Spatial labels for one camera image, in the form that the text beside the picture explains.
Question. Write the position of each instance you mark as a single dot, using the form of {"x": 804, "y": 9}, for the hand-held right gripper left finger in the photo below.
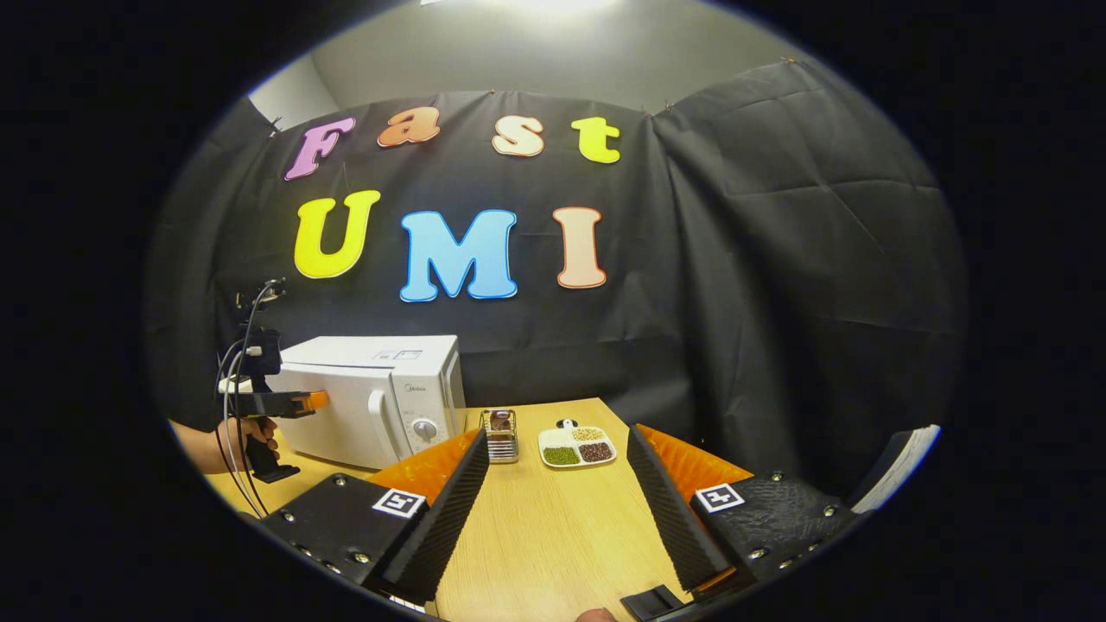
{"x": 445, "y": 518}

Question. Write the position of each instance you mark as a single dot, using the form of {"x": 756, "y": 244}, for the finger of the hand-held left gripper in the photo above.
{"x": 309, "y": 401}

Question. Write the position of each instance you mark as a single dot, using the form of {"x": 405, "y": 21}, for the white panel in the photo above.
{"x": 899, "y": 466}

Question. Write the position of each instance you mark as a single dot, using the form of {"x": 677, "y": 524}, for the black backdrop cloth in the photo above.
{"x": 778, "y": 259}

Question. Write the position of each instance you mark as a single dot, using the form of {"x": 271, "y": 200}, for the ceiling light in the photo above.
{"x": 536, "y": 4}

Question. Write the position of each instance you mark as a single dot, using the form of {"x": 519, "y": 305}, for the white microwave oven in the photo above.
{"x": 363, "y": 380}

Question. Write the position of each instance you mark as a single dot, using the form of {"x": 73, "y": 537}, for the white divided dish of beans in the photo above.
{"x": 577, "y": 447}

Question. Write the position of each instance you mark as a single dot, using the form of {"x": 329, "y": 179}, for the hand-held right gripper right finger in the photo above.
{"x": 670, "y": 510}

